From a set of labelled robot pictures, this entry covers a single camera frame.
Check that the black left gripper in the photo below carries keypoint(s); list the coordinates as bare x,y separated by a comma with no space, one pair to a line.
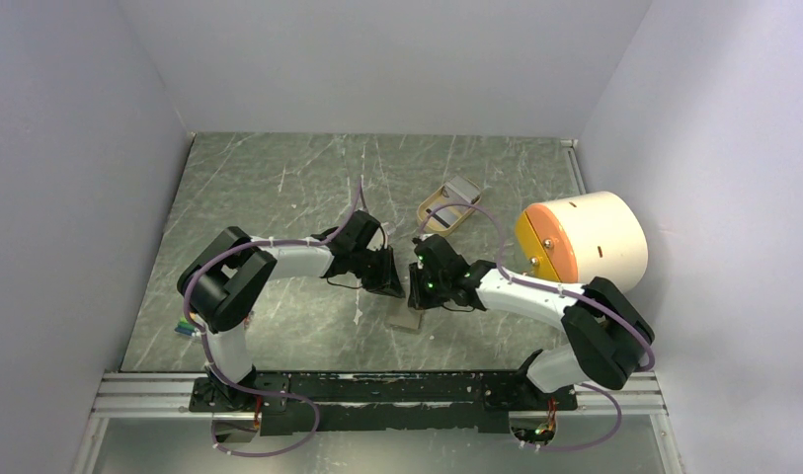
388,282

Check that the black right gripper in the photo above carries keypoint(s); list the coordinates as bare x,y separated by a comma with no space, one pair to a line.
417,298

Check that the grey card holder wallet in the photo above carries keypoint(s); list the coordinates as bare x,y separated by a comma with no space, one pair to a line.
402,317

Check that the stack of credit cards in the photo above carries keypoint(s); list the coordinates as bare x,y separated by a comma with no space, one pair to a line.
460,188

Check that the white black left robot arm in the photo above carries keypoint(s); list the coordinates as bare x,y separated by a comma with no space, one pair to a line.
224,282

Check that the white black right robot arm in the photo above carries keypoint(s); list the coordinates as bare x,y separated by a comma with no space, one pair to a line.
607,338

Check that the loose card in tray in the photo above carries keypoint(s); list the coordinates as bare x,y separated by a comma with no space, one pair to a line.
443,218

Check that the beige oval tray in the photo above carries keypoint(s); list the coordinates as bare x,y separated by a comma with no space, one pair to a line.
438,201

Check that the cream cylinder orange lid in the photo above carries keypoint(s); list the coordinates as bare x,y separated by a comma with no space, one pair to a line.
574,239

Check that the pack of coloured markers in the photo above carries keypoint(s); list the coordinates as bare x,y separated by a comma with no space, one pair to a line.
186,329

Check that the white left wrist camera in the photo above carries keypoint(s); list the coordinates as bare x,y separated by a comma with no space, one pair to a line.
387,229

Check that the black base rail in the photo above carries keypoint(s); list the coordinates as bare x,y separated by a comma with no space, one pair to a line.
296,402

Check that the aluminium frame rail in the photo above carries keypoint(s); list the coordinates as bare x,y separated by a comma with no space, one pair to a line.
140,423

